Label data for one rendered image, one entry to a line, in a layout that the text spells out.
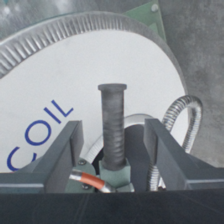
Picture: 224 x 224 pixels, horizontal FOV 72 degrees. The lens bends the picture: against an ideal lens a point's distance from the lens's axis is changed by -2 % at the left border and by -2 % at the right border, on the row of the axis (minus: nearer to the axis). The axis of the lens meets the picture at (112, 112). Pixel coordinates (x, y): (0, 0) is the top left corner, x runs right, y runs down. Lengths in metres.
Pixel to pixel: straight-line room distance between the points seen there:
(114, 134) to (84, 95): 0.19
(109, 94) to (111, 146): 0.08
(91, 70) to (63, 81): 0.08
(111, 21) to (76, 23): 0.11
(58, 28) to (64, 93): 0.14
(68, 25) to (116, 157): 0.30
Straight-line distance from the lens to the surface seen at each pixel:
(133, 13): 1.12
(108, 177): 0.28
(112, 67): 0.46
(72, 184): 0.27
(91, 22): 0.44
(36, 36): 0.36
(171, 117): 0.26
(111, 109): 0.22
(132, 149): 0.94
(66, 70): 0.38
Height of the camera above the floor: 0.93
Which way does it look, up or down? 29 degrees down
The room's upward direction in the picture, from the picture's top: 135 degrees counter-clockwise
